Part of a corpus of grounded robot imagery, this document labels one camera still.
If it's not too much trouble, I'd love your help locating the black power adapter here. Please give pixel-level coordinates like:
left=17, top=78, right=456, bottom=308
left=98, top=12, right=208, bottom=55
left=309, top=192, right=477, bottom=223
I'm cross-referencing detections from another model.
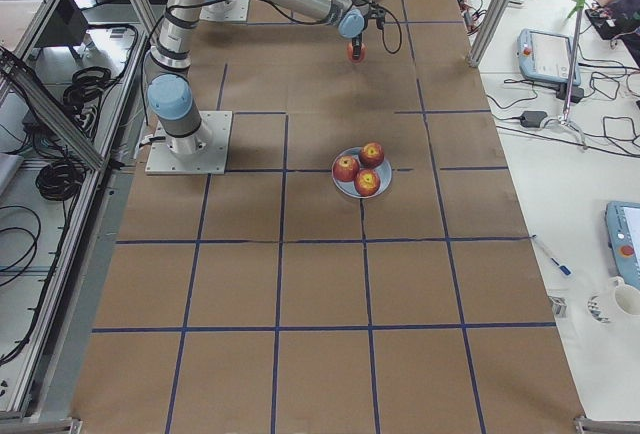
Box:
left=518, top=110, right=548, bottom=128

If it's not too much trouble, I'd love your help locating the red plate apple back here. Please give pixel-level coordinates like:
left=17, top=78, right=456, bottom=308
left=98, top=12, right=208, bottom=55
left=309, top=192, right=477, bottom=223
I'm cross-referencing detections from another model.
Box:
left=358, top=142, right=385, bottom=169

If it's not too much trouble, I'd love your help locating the yellow-red apple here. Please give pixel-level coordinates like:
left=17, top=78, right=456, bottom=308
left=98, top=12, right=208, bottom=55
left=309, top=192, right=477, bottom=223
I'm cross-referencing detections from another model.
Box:
left=347, top=40, right=367, bottom=64

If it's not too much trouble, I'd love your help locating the aluminium frame post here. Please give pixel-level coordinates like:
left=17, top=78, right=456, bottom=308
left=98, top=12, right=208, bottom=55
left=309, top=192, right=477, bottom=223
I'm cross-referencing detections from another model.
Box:
left=467, top=0, right=509, bottom=68

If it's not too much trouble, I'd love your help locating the light blue plate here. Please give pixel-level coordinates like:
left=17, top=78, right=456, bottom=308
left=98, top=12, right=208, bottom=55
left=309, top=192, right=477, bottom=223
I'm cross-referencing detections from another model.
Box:
left=331, top=147, right=393, bottom=199

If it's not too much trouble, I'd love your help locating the red plate apple left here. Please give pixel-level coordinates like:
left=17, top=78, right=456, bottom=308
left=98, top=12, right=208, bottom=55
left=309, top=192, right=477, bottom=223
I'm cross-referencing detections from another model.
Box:
left=332, top=155, right=360, bottom=183

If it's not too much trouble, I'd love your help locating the blue white pen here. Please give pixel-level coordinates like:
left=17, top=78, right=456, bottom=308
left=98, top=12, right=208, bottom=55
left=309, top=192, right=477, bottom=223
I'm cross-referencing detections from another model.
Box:
left=531, top=234, right=572, bottom=277

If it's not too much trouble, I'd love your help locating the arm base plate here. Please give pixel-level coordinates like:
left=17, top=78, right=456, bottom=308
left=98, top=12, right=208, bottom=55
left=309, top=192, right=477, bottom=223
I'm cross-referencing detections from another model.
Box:
left=200, top=0, right=249, bottom=23
left=145, top=111, right=233, bottom=175

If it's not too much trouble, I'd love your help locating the white mug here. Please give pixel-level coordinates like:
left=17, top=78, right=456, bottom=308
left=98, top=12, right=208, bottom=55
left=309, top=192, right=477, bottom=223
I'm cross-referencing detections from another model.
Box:
left=586, top=276, right=639, bottom=324

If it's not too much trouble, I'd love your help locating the red plate apple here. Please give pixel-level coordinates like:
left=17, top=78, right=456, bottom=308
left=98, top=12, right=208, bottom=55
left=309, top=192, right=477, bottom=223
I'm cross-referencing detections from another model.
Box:
left=358, top=142, right=385, bottom=169
left=332, top=155, right=360, bottom=183
left=354, top=169, right=381, bottom=197

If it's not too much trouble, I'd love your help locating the small tripod stand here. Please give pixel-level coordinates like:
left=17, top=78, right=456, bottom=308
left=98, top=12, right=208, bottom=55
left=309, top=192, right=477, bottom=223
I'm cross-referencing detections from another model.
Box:
left=541, top=0, right=588, bottom=150

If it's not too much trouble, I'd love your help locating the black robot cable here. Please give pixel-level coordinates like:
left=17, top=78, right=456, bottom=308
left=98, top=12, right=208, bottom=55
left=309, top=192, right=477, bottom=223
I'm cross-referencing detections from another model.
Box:
left=352, top=0, right=403, bottom=55

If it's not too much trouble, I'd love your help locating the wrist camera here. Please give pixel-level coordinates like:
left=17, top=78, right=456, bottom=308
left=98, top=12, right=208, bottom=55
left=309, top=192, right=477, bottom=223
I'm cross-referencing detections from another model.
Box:
left=369, top=3, right=386, bottom=31

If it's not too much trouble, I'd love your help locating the red plate apple front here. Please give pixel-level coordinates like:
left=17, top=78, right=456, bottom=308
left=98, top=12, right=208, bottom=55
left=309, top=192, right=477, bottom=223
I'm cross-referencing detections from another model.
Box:
left=354, top=169, right=381, bottom=197

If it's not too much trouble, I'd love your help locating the blue teach pendant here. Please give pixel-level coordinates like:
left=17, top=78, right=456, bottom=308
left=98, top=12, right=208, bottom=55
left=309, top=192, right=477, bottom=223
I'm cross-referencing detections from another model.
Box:
left=517, top=29, right=573, bottom=84
left=605, top=201, right=639, bottom=288

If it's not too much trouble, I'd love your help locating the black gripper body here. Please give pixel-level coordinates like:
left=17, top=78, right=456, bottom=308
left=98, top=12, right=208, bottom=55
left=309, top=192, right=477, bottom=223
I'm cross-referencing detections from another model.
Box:
left=351, top=33, right=364, bottom=47

